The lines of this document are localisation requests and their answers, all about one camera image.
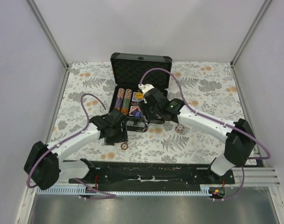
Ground yellow round blind button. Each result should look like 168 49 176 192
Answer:
135 92 143 100

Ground blue round blind button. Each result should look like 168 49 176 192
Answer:
133 110 142 118

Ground red triangular all-in token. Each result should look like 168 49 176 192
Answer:
130 106 139 112

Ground tan blue chip stack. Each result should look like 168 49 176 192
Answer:
175 124 184 133

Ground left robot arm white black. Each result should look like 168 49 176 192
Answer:
24 109 128 190

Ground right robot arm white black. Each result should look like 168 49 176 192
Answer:
138 84 256 184

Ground black poker set case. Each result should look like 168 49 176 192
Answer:
109 52 172 133

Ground red dice row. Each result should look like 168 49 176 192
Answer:
131 102 139 107

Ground red playing card deck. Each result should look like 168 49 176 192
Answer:
128 107 142 117

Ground blue playing card deck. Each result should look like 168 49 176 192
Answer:
132 92 142 102

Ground chip column in case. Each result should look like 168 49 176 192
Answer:
114 88 125 111
121 89 132 116

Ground floral table mat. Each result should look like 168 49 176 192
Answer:
51 62 243 164

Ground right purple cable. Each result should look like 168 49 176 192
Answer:
138 67 271 200

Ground purple cable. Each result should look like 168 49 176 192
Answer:
26 93 117 200
138 67 271 200

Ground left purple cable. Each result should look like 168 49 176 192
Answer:
26 93 117 200

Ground white slotted cable duct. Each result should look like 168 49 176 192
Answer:
36 185 212 196

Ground aluminium frame rails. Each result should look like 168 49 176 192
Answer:
14 0 284 224

